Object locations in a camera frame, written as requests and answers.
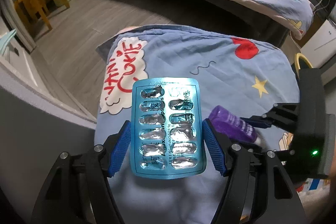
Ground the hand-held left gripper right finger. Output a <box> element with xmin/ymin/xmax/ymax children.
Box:
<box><xmin>202</xmin><ymin>118</ymin><xmax>307</xmax><ymax>224</ymax></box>

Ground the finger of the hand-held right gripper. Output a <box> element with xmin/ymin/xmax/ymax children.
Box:
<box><xmin>240</xmin><ymin>103</ymin><xmax>301</xmax><ymax>136</ymax></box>

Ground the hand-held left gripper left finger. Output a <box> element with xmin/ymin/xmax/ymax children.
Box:
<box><xmin>30</xmin><ymin>120</ymin><xmax>132</xmax><ymax>224</ymax></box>

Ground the purple small bottle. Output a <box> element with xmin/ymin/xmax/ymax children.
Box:
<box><xmin>208</xmin><ymin>105</ymin><xmax>264</xmax><ymax>147</ymax></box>

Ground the blue pill blister pack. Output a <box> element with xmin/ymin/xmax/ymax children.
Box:
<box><xmin>130</xmin><ymin>77</ymin><xmax>207</xmax><ymax>179</ymax></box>

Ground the yellow rimmed teal trash bin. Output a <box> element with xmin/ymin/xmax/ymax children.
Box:
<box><xmin>294</xmin><ymin>53</ymin><xmax>314</xmax><ymax>78</ymax></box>

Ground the white air purifier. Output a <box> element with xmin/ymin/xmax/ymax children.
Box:
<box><xmin>301</xmin><ymin>19</ymin><xmax>336</xmax><ymax>86</ymax></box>

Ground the blue cartoon printed cushion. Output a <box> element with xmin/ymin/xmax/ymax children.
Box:
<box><xmin>96</xmin><ymin>25</ymin><xmax>329</xmax><ymax>224</ymax></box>

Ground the pale teal plastic item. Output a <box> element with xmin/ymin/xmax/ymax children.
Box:
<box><xmin>0</xmin><ymin>30</ymin><xmax>17</xmax><ymax>50</ymax></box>

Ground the wooden chair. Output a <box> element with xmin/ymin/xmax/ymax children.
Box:
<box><xmin>14</xmin><ymin>0</ymin><xmax>70</xmax><ymax>31</ymax></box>

